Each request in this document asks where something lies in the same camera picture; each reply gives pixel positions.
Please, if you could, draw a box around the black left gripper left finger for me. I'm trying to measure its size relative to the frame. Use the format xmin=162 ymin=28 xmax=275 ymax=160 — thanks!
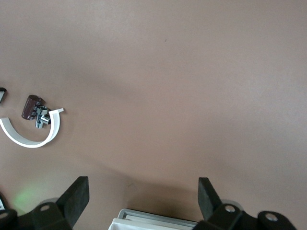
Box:
xmin=0 ymin=176 xmax=90 ymax=230

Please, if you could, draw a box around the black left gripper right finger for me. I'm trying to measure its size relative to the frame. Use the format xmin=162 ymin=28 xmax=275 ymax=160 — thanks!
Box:
xmin=194 ymin=177 xmax=298 ymax=230

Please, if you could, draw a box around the white plastic drawer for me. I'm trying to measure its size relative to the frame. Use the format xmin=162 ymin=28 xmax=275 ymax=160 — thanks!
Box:
xmin=111 ymin=208 xmax=200 ymax=230

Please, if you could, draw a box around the brown cylinder with chrome fitting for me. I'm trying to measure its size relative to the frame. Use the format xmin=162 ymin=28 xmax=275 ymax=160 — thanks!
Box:
xmin=21 ymin=94 xmax=52 ymax=129

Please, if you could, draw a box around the white curved ring piece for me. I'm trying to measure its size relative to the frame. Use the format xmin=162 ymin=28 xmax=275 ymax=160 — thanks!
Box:
xmin=0 ymin=108 xmax=65 ymax=149

